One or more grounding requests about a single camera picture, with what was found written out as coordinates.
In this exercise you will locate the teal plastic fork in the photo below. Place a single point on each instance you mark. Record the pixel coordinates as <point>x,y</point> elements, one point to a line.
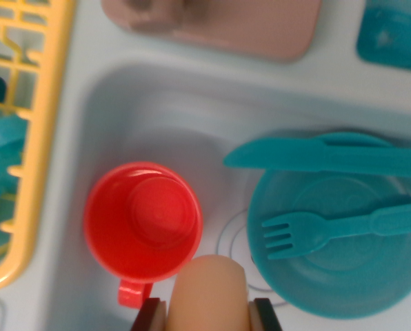
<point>329,227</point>

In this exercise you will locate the teal brush holder tray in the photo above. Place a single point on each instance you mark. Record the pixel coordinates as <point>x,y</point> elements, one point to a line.
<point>364,53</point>

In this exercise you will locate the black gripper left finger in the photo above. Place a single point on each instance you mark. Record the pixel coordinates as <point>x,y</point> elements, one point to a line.
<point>152,317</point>

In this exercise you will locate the teal plastic knife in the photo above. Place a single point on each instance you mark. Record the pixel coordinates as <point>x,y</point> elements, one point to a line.
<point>295,155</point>

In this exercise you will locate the beige detergent bottle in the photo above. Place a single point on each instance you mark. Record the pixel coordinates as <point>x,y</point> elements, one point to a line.
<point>209,296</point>

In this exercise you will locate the yellow dish drying rack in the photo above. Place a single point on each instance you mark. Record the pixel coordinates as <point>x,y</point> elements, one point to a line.
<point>50,103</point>

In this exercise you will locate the light blue toy sink unit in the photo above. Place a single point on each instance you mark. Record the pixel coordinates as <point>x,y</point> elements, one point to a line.
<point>157,86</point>

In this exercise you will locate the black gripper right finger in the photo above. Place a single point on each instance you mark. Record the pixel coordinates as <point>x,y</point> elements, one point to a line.
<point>264,317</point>

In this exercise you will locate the teal plate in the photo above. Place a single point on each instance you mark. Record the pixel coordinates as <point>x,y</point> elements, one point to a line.
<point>329,276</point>
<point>357,138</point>

